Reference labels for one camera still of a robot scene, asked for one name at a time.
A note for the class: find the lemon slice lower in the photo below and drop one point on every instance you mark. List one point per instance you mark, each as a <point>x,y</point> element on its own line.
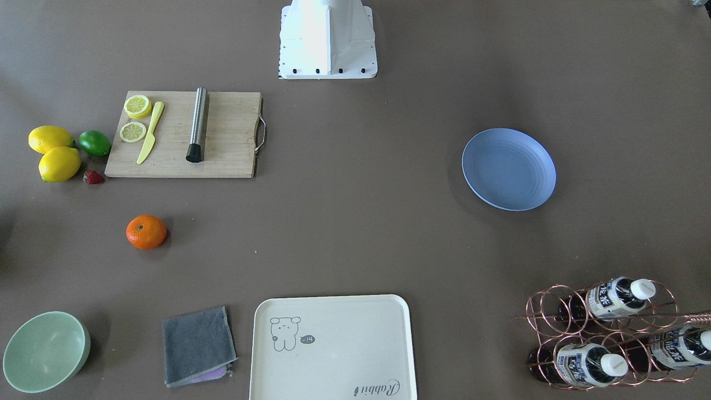
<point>132,132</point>

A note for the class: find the lemon half slice upper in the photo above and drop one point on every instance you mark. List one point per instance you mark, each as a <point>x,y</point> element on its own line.
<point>138,106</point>

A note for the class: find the red strawberry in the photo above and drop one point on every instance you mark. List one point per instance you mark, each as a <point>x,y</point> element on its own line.
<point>92,177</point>

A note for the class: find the blue plate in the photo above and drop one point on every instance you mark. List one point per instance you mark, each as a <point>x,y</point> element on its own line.
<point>508,169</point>

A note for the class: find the grey folded cloth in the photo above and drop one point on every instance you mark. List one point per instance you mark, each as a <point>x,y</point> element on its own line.
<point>197,347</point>

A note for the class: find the yellow lemon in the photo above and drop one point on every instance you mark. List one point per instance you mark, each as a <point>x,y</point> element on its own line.
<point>59,164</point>
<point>47,137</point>

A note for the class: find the yellow lemon lower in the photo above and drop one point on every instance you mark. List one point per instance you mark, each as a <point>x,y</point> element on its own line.
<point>59,164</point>

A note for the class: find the yellow plastic knife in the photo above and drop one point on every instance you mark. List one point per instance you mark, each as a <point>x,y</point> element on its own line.
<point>150,139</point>

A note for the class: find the steel cylinder black cap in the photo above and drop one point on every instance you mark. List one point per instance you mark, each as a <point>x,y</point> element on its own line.
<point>194,153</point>

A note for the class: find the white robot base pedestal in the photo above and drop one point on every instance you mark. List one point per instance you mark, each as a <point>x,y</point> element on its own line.
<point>327,40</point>

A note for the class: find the green bowl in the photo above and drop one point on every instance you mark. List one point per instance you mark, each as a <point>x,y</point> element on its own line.
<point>45,352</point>

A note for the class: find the cream tray with bear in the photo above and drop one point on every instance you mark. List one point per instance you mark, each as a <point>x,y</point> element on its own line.
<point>334,347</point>

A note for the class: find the wooden cutting board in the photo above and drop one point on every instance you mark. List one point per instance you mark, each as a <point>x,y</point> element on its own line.
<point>229,144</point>

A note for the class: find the green lime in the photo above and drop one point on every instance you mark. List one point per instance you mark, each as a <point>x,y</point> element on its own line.
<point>94,143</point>

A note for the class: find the copper wire bottle rack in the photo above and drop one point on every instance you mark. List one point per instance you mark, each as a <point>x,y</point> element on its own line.
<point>660,315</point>

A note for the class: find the yellow lemon upper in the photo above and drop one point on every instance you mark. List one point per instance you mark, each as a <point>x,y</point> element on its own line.
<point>47,137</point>

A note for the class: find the dark bottle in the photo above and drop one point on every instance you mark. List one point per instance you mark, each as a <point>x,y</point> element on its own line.
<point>613,299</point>
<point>681,348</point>
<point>577,366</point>

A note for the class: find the orange fruit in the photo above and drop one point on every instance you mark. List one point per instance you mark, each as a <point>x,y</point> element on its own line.
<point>146,231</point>

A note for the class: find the dark bottle upper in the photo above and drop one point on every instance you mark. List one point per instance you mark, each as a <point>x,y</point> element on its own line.
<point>613,299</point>

